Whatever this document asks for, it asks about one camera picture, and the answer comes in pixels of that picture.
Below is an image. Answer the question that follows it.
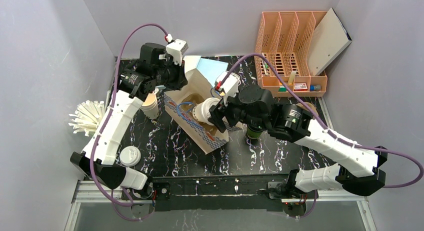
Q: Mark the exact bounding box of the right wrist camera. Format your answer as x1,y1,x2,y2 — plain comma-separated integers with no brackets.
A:
215,71,241,106

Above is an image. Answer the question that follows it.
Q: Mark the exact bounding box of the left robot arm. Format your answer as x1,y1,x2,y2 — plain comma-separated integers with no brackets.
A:
70,39,188,190

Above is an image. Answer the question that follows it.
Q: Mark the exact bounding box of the green cup of straws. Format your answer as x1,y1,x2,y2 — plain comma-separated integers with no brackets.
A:
68,100,106,137

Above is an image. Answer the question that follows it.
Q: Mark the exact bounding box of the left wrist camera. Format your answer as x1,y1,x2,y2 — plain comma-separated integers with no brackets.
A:
158,33,189,66

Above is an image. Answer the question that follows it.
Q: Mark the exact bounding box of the red white small box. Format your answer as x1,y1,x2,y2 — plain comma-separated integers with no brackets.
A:
293,83,308,92

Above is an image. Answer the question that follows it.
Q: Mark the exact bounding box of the green eraser block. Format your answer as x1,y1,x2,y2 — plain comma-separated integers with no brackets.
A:
278,86,287,92

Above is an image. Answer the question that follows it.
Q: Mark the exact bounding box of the stack of white paper cups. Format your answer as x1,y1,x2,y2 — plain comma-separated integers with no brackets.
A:
140,93,159,120

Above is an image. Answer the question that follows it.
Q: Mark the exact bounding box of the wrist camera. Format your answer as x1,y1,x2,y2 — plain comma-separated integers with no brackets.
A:
215,71,241,106
158,33,189,66

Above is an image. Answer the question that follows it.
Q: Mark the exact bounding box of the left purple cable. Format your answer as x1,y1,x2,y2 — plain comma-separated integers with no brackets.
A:
89,23,173,222

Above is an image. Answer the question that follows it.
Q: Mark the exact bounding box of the purple cable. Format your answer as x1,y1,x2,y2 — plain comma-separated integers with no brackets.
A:
216,53,424,220
89,23,173,222

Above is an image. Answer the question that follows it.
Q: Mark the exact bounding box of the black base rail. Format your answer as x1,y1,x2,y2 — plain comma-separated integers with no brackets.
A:
120,176,309,212

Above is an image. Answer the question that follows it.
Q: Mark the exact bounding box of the green cup with black lid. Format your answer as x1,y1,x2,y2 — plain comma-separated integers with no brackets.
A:
246,125,266,140

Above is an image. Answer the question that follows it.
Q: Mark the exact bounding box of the peach desk file organizer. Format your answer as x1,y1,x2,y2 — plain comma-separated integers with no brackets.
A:
254,11,328,98

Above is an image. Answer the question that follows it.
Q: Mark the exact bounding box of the white board binder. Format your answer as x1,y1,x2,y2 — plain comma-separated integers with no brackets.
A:
306,7,352,76

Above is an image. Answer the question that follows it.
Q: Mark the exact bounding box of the blue checkered paper bag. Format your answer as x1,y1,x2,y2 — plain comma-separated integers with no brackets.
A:
164,55,243,154

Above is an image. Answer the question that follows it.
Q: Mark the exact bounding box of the single white paper cup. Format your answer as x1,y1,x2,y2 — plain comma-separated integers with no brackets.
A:
192,97,220,126

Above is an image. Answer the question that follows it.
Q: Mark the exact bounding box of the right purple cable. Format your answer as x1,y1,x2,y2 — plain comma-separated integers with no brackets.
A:
216,53,424,220

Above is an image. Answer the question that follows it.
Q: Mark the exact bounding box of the light blue envelope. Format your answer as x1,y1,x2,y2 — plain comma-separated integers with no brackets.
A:
197,58,229,87

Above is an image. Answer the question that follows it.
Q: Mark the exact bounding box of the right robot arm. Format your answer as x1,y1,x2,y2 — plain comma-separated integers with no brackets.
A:
207,85,387,198

